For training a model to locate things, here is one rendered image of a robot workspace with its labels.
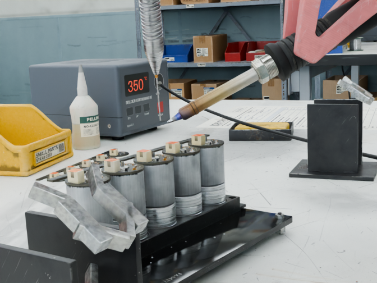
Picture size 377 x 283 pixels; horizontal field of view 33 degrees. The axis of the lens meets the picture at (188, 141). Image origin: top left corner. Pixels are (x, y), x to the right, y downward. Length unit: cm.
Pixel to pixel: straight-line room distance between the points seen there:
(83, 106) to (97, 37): 505
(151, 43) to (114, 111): 45
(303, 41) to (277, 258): 13
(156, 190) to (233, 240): 6
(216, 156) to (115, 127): 38
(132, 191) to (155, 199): 3
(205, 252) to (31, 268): 19
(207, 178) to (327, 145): 18
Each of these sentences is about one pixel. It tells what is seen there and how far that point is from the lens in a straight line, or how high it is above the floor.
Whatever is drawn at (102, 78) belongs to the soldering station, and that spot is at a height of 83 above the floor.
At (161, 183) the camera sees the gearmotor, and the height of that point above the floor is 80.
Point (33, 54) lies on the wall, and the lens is 619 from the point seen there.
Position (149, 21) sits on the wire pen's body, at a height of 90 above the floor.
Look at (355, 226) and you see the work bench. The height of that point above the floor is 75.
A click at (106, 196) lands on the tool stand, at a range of 21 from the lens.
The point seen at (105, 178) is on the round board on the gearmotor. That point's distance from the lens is 35.
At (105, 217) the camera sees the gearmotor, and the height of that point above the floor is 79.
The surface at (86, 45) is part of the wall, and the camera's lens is 586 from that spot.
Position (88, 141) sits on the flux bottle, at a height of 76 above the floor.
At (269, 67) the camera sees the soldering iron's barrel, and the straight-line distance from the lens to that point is 38.
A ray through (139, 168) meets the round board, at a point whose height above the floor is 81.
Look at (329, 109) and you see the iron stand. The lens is 58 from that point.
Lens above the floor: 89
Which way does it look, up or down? 11 degrees down
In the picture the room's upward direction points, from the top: 3 degrees counter-clockwise
